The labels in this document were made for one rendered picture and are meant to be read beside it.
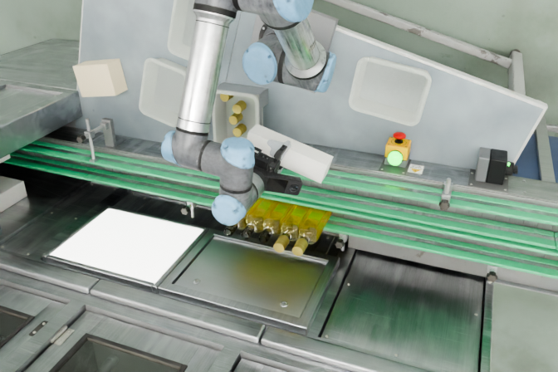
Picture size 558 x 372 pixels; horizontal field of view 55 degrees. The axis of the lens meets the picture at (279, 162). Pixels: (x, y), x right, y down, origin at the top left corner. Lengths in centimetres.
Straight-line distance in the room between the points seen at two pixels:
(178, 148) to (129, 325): 61
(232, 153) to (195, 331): 59
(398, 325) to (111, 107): 134
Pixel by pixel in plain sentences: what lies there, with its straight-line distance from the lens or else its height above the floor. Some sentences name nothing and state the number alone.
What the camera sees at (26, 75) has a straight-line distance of 258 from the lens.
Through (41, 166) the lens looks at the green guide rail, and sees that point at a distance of 230.
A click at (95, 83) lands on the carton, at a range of 213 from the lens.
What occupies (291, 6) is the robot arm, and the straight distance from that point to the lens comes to 115.
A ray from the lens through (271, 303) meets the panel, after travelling 160.
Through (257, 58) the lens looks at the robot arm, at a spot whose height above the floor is 100.
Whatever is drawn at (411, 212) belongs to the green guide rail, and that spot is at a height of 92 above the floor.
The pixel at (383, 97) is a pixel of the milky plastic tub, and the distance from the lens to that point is 174.
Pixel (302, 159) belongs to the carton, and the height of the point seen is 111.
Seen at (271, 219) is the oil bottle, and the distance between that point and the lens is 166.
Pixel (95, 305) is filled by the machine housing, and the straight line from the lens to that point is 171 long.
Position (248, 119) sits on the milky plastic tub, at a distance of 190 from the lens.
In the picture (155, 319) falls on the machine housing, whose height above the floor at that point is 141.
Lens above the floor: 237
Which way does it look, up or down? 57 degrees down
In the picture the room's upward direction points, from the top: 139 degrees counter-clockwise
